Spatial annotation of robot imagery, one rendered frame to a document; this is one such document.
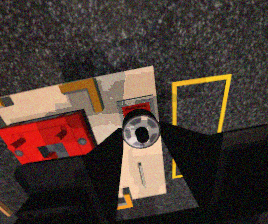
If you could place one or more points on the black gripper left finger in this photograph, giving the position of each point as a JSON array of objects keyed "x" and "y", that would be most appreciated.
[{"x": 98, "y": 172}]

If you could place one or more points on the yellow rectangular outline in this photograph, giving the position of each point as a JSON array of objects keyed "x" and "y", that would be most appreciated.
[{"x": 198, "y": 80}]

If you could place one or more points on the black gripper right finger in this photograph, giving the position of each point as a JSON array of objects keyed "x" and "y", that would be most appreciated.
[{"x": 201, "y": 158}]

